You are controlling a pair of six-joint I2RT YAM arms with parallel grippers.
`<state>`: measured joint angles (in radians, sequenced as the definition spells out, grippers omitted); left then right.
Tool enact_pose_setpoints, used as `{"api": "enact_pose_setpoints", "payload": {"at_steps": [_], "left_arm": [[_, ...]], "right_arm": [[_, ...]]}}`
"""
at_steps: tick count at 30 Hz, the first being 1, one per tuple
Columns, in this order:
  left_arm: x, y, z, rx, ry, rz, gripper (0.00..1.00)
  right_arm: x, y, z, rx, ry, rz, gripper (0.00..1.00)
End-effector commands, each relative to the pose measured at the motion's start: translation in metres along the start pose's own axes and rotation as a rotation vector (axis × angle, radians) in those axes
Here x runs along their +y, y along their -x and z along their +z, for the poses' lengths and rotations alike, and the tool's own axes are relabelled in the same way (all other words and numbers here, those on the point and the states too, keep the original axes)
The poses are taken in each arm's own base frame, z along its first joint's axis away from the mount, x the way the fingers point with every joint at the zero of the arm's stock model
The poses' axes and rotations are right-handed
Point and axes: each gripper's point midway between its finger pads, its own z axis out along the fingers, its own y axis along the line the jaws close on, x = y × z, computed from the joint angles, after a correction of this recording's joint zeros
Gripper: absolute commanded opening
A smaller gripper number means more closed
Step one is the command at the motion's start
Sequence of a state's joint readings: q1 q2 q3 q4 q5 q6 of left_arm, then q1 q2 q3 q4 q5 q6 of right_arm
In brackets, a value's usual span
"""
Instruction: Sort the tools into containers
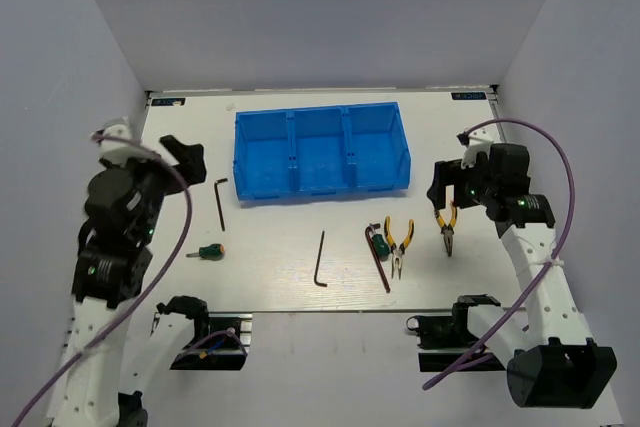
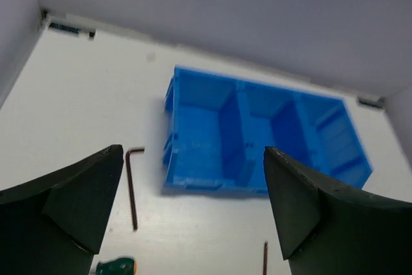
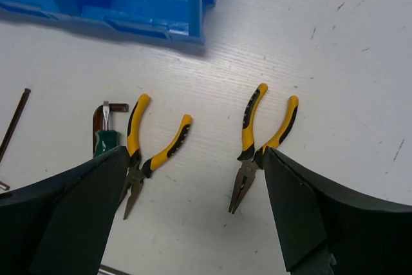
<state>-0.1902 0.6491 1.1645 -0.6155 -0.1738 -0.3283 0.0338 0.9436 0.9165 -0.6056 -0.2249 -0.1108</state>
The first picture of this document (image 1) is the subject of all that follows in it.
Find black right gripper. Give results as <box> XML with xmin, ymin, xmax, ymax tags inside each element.
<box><xmin>427</xmin><ymin>153</ymin><xmax>498</xmax><ymax>210</ymax></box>

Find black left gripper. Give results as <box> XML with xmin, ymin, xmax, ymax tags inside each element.
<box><xmin>103</xmin><ymin>133</ymin><xmax>208</xmax><ymax>241</ymax></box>

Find black hex key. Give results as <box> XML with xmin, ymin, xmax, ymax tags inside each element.
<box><xmin>214</xmin><ymin>177</ymin><xmax>229</xmax><ymax>232</ymax></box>
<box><xmin>313</xmin><ymin>230</ymin><xmax>328</xmax><ymax>288</ymax></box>

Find green orange stubby screwdriver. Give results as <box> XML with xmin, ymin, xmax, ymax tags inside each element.
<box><xmin>186</xmin><ymin>243</ymin><xmax>225</xmax><ymax>261</ymax></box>

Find copper red hex key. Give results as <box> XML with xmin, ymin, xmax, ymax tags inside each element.
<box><xmin>364</xmin><ymin>224</ymin><xmax>391</xmax><ymax>294</ymax></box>

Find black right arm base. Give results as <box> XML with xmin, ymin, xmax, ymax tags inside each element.
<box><xmin>405</xmin><ymin>294</ymin><xmax>501</xmax><ymax>373</ymax></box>

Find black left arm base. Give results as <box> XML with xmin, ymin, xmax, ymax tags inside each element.
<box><xmin>152</xmin><ymin>296</ymin><xmax>253</xmax><ymax>371</ymax></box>

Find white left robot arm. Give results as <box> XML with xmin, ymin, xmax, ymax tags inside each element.
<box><xmin>53</xmin><ymin>131</ymin><xmax>207</xmax><ymax>426</ymax></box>

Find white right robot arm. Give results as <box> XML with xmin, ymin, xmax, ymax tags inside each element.
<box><xmin>423</xmin><ymin>143</ymin><xmax>617</xmax><ymax>409</ymax></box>

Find yellow combination pliers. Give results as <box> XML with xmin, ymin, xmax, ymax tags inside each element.
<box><xmin>434</xmin><ymin>202</ymin><xmax>458</xmax><ymax>257</ymax></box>

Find left table label sticker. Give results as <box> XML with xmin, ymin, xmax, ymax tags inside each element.
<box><xmin>151</xmin><ymin>97</ymin><xmax>186</xmax><ymax>107</ymax></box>

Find table label sticker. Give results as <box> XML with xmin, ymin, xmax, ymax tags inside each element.
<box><xmin>451</xmin><ymin>92</ymin><xmax>487</xmax><ymax>101</ymax></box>
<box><xmin>151</xmin><ymin>97</ymin><xmax>186</xmax><ymax>107</ymax></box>

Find right table label sticker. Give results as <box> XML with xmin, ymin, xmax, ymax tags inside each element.
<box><xmin>451</xmin><ymin>92</ymin><xmax>487</xmax><ymax>101</ymax></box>

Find yellow needle-nose pliers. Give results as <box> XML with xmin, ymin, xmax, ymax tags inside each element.
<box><xmin>383</xmin><ymin>216</ymin><xmax>415</xmax><ymax>279</ymax></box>

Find blue three-compartment plastic bin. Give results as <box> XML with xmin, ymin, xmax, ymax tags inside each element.
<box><xmin>233</xmin><ymin>102</ymin><xmax>411</xmax><ymax>201</ymax></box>

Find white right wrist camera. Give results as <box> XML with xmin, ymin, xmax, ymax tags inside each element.
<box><xmin>457</xmin><ymin>127</ymin><xmax>494</xmax><ymax>169</ymax></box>

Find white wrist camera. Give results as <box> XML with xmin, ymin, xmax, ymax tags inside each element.
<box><xmin>457</xmin><ymin>127</ymin><xmax>494</xmax><ymax>169</ymax></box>
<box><xmin>91</xmin><ymin>117</ymin><xmax>141</xmax><ymax>168</ymax></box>

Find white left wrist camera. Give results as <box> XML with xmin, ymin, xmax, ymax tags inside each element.
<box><xmin>91</xmin><ymin>117</ymin><xmax>141</xmax><ymax>168</ymax></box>

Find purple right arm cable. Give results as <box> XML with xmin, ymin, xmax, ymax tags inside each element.
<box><xmin>422</xmin><ymin>118</ymin><xmax>575</xmax><ymax>392</ymax></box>

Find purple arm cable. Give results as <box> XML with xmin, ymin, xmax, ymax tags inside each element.
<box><xmin>9</xmin><ymin>132</ymin><xmax>246</xmax><ymax>427</ymax></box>
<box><xmin>422</xmin><ymin>118</ymin><xmax>575</xmax><ymax>392</ymax></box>

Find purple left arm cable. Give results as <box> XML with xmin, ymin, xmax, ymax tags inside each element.
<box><xmin>9</xmin><ymin>132</ymin><xmax>246</xmax><ymax>427</ymax></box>

